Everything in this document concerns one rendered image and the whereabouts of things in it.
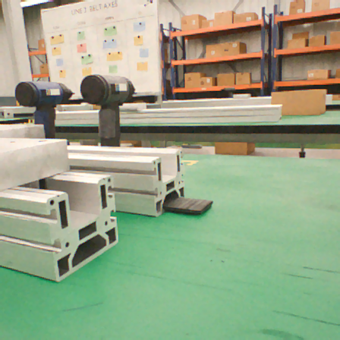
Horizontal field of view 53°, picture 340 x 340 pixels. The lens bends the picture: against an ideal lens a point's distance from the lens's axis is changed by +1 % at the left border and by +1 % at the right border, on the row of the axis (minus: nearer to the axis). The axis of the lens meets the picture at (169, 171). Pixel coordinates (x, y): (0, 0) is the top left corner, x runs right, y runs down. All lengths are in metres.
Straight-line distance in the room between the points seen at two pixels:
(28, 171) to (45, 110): 0.51
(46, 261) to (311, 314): 0.24
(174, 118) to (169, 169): 1.56
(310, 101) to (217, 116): 0.63
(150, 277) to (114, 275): 0.04
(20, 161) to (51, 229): 0.10
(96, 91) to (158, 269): 0.42
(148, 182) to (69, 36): 3.83
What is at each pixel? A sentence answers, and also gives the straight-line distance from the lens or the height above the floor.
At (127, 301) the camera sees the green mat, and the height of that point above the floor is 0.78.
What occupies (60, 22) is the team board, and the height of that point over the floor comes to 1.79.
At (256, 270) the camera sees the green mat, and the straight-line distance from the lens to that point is 0.36.
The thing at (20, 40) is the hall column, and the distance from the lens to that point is 9.20.
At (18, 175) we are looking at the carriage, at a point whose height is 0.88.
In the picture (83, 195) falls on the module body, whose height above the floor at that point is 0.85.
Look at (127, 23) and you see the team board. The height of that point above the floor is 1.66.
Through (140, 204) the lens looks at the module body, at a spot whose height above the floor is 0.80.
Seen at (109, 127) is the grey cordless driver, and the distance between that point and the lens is 0.73.
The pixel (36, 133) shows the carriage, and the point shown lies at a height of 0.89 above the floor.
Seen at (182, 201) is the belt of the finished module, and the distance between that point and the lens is 0.54.
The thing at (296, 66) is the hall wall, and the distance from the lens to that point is 10.89.
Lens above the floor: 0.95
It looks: 13 degrees down
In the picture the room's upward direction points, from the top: 3 degrees counter-clockwise
